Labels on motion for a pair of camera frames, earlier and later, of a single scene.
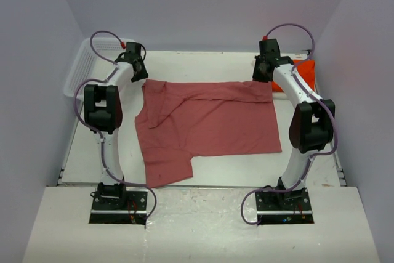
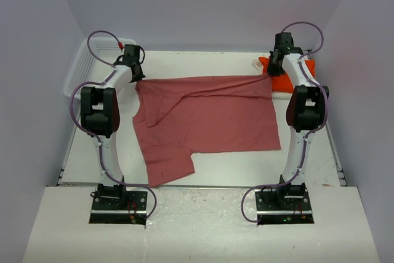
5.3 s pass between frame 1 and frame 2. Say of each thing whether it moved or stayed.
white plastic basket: stayed
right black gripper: moved
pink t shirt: stayed
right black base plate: stayed
